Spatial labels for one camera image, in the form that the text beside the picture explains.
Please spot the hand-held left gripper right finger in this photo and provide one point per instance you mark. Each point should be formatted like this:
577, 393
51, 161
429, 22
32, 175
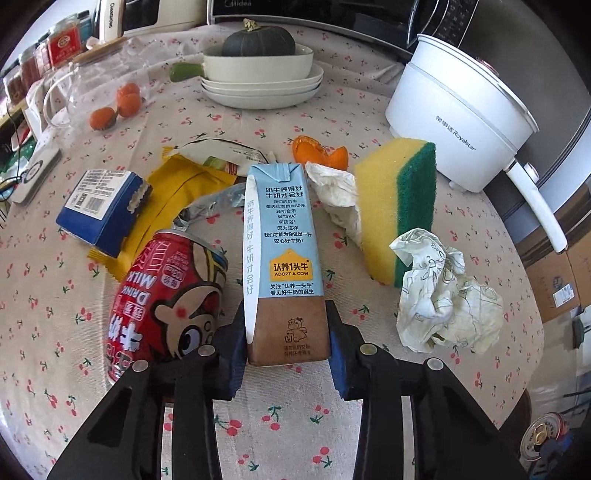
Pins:
339, 364

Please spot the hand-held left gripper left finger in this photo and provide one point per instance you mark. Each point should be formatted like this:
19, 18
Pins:
235, 353

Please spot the red milk drink can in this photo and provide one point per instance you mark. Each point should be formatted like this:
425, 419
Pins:
157, 295

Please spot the printed paper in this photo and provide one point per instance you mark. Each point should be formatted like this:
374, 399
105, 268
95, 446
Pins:
443, 295

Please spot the blue and brown milk carton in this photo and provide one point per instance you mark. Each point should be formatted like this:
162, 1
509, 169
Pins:
286, 230

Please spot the silver foil wrapper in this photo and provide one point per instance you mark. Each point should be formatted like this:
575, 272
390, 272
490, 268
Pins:
217, 201

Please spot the yellow and green sponge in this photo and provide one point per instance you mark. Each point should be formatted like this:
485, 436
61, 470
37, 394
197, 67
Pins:
383, 207

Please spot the white tissue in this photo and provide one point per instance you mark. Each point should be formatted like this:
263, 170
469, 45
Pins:
334, 189

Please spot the yellow snack wrapper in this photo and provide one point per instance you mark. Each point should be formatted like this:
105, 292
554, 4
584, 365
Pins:
171, 184

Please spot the blue snack box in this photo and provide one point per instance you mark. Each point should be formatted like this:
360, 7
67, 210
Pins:
101, 207

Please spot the orange peel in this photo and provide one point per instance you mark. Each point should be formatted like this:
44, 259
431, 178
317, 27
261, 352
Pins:
304, 147

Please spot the cherry print tablecloth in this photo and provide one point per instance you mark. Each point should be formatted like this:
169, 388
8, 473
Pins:
286, 424

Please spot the white snack packet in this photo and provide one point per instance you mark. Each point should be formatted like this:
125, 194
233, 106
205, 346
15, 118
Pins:
221, 152

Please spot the cardboard box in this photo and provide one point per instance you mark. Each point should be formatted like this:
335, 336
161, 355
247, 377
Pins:
554, 277

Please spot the white flat device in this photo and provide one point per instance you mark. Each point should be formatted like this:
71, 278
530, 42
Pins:
34, 177

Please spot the white electric cooking pot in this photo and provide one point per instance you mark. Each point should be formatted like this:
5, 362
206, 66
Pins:
452, 115

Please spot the glass teapot with wooden lid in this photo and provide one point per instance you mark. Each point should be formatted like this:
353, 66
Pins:
83, 92

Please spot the dark green pumpkin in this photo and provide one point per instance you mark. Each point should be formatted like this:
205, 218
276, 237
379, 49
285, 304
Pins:
258, 44

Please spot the black microwave oven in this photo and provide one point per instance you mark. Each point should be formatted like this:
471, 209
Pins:
369, 18

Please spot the glass jar with red contents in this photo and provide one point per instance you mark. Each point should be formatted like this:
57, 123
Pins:
34, 64

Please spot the red label glass jar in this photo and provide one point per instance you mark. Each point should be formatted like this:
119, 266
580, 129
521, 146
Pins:
67, 44

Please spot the white upright appliance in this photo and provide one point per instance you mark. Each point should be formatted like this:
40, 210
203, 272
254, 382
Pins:
110, 21

